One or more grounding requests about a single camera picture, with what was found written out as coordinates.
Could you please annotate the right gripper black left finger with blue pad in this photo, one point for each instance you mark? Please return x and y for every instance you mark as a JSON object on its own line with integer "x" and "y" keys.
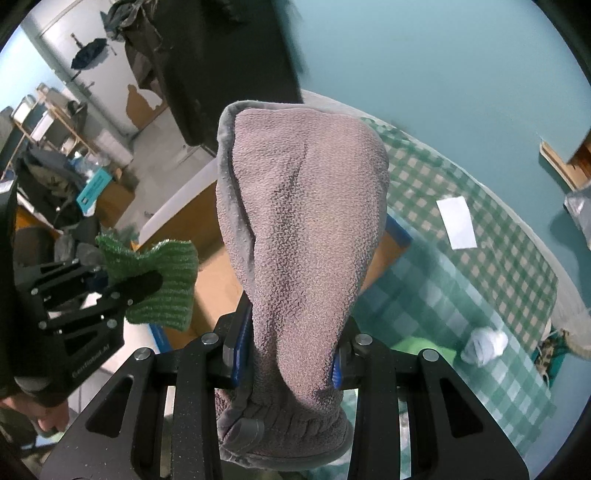
{"x": 119, "y": 434}

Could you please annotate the teal small box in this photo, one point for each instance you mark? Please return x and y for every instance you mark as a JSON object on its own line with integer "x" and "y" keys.
{"x": 89, "y": 195}

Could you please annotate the black cabinet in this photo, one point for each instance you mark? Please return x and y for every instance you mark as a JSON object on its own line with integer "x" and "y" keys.
{"x": 205, "y": 55}

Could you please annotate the person's left hand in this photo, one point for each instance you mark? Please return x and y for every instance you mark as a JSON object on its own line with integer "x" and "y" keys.
{"x": 47, "y": 418}

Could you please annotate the brown grey terry towel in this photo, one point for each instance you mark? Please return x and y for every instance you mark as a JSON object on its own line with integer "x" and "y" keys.
{"x": 301, "y": 200}

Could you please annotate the blue cardboard box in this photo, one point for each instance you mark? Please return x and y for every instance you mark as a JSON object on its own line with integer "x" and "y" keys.
{"x": 190, "y": 215}

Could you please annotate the white cloth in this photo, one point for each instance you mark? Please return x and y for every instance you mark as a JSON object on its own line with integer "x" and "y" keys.
{"x": 483, "y": 346}

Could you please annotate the green knitted cloth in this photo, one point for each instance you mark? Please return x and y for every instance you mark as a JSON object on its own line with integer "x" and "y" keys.
{"x": 177, "y": 264}

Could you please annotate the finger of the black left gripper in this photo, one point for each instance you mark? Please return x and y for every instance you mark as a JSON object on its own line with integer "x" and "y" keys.
{"x": 133, "y": 290}

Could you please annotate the green checkered tablecloth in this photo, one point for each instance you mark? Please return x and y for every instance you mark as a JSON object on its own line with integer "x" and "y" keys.
{"x": 441, "y": 294}

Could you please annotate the lime green cloth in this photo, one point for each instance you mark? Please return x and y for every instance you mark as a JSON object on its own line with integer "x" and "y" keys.
{"x": 414, "y": 345}

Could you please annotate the silver foil sheet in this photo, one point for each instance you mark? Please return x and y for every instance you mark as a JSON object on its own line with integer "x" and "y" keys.
{"x": 578, "y": 205}

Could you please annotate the white paper sheet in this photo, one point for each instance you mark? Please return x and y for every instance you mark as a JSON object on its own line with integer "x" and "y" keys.
{"x": 457, "y": 221}

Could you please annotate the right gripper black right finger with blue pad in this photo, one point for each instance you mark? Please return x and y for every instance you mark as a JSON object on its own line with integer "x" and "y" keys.
{"x": 452, "y": 434}

